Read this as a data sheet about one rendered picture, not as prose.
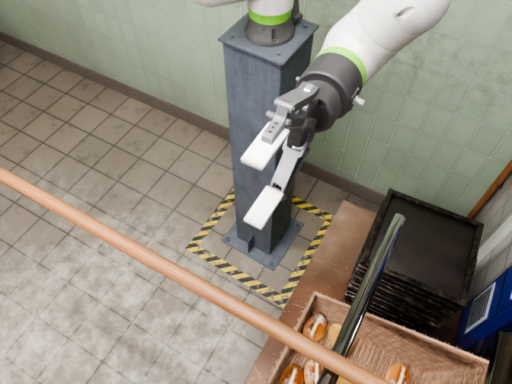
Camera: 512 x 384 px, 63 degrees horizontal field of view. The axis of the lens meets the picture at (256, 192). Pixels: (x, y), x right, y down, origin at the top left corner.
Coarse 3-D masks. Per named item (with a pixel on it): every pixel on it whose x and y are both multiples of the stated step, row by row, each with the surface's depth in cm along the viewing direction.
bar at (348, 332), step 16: (400, 224) 87; (384, 240) 85; (384, 256) 83; (368, 272) 82; (368, 288) 79; (352, 304) 78; (368, 304) 78; (352, 320) 76; (352, 336) 74; (336, 352) 72
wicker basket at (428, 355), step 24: (312, 312) 136; (336, 312) 127; (360, 336) 131; (384, 336) 121; (408, 336) 114; (288, 360) 127; (360, 360) 127; (408, 360) 125; (432, 360) 117; (456, 360) 110; (480, 360) 103
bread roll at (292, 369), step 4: (288, 368) 123; (292, 368) 122; (296, 368) 122; (300, 368) 124; (284, 372) 122; (288, 372) 121; (292, 372) 120; (296, 372) 120; (300, 372) 121; (284, 376) 120; (288, 376) 120; (292, 376) 119; (296, 376) 119; (300, 376) 120; (280, 380) 121; (284, 380) 120; (288, 380) 119; (292, 380) 119; (296, 380) 119; (300, 380) 120
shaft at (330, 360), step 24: (0, 168) 92; (24, 192) 89; (72, 216) 85; (120, 240) 82; (168, 264) 79; (192, 288) 77; (216, 288) 76; (240, 312) 73; (288, 336) 71; (336, 360) 68
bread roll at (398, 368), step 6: (396, 366) 122; (402, 366) 122; (390, 372) 122; (396, 372) 120; (402, 372) 120; (408, 372) 122; (390, 378) 120; (396, 378) 119; (402, 378) 119; (408, 378) 120
